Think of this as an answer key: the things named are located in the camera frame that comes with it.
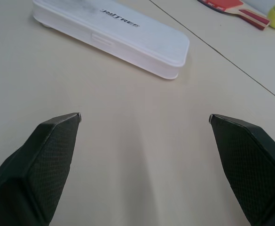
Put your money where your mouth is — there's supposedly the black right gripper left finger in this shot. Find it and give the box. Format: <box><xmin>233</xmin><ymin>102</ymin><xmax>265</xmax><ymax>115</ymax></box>
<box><xmin>0</xmin><ymin>112</ymin><xmax>82</xmax><ymax>226</ymax></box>

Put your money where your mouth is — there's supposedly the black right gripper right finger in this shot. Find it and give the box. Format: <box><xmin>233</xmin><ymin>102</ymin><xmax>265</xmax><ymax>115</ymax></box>
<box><xmin>208</xmin><ymin>113</ymin><xmax>275</xmax><ymax>226</ymax></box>

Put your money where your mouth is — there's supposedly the white plastic case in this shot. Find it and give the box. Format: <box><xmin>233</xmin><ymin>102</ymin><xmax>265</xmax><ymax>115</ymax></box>
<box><xmin>31</xmin><ymin>0</ymin><xmax>190</xmax><ymax>80</ymax></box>

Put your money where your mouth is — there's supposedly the red table tennis paddle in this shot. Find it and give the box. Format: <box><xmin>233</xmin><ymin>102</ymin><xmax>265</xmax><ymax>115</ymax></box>
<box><xmin>196</xmin><ymin>0</ymin><xmax>271</xmax><ymax>31</ymax></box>

